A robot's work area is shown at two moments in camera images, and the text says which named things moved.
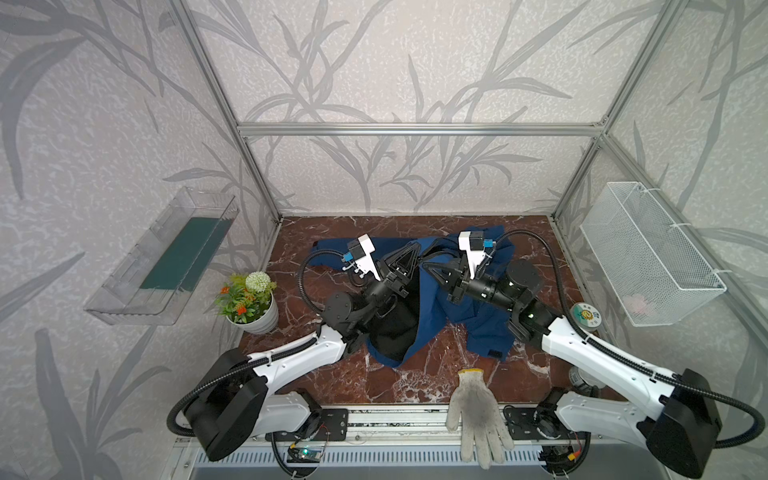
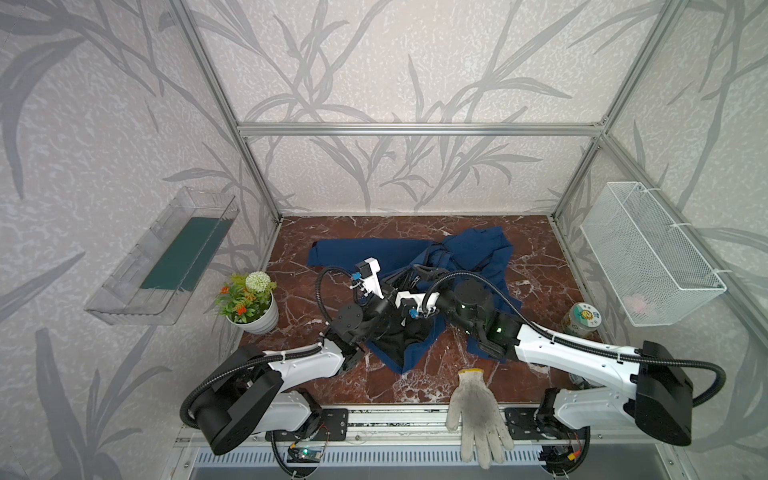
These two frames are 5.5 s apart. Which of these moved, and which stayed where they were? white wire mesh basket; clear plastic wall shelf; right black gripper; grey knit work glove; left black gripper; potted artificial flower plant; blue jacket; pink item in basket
Moved: left black gripper; right black gripper; blue jacket
Stayed: potted artificial flower plant; clear plastic wall shelf; white wire mesh basket; grey knit work glove; pink item in basket
